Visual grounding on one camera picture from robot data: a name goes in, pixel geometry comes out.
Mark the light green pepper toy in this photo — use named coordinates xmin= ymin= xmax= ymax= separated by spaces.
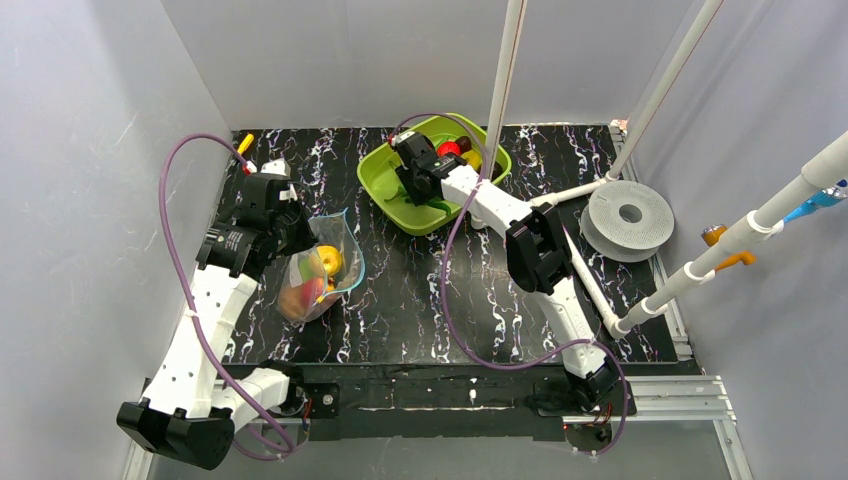
xmin=297 ymin=252 xmax=325 ymax=283

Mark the clear zip top bag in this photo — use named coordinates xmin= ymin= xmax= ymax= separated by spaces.
xmin=276 ymin=210 xmax=365 ymax=324

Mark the yellow lemon toy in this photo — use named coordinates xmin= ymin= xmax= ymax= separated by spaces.
xmin=316 ymin=245 xmax=344 ymax=277

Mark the red apple toy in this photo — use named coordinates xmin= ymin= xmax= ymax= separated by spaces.
xmin=299 ymin=277 xmax=326 ymax=307

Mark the brown kiwi toy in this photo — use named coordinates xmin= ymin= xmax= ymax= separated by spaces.
xmin=277 ymin=284 xmax=312 ymax=323

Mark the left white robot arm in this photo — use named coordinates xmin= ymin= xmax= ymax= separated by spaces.
xmin=116 ymin=160 xmax=317 ymax=470

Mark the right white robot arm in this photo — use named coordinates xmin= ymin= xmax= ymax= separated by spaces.
xmin=388 ymin=130 xmax=620 ymax=411

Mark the red strawberry toy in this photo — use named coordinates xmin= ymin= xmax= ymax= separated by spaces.
xmin=436 ymin=141 xmax=462 ymax=157

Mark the green chili pepper toy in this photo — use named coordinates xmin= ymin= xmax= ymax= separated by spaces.
xmin=385 ymin=186 xmax=452 ymax=216

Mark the green plastic basket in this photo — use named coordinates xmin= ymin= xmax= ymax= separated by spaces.
xmin=357 ymin=114 xmax=487 ymax=236

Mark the dark purple plum toy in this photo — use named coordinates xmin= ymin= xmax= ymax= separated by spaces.
xmin=455 ymin=136 xmax=474 ymax=154

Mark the white centre pole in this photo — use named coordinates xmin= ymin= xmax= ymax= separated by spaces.
xmin=481 ymin=0 xmax=528 ymax=178

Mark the grey filament spool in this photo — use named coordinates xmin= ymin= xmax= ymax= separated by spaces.
xmin=580 ymin=180 xmax=675 ymax=263

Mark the orange clamp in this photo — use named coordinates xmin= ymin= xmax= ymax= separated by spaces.
xmin=702 ymin=223 xmax=758 ymax=272

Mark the yellow ring fruit toy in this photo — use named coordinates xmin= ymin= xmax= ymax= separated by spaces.
xmin=461 ymin=150 xmax=483 ymax=173

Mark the yellow handled screwdriver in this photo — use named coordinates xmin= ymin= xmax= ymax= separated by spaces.
xmin=237 ymin=133 xmax=255 ymax=155

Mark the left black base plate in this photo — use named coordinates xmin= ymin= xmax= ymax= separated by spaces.
xmin=270 ymin=383 xmax=341 ymax=419

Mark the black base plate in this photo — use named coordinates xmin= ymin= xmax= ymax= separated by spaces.
xmin=270 ymin=383 xmax=341 ymax=419
xmin=525 ymin=379 xmax=637 ymax=420

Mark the aluminium rail frame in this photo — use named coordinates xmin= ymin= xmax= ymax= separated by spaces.
xmin=122 ymin=376 xmax=753 ymax=480

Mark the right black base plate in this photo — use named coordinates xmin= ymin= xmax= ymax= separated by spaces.
xmin=525 ymin=379 xmax=637 ymax=420

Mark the blue handled tool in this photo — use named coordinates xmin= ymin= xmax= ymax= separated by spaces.
xmin=783 ymin=179 xmax=847 ymax=224

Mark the white pvc pipe frame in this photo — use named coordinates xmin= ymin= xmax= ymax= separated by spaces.
xmin=549 ymin=1 xmax=847 ymax=338

